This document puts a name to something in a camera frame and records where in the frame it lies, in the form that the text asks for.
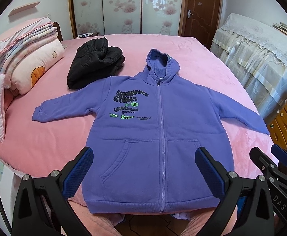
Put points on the folded pastel quilt stack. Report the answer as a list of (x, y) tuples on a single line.
[(27, 51)]

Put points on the lace covered furniture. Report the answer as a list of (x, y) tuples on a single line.
[(257, 55)]

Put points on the brown wooden door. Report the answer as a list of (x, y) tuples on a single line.
[(199, 19)]

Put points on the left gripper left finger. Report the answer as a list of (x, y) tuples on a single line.
[(42, 207)]

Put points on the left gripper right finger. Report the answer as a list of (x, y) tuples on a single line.
[(256, 216)]

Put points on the black puffer jacket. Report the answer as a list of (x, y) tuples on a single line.
[(94, 60)]

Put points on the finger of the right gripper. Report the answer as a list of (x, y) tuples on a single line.
[(262, 161), (279, 153)]

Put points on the pink wall shelf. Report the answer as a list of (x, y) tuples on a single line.
[(22, 8)]

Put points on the purple zip hoodie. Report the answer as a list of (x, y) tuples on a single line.
[(146, 131)]

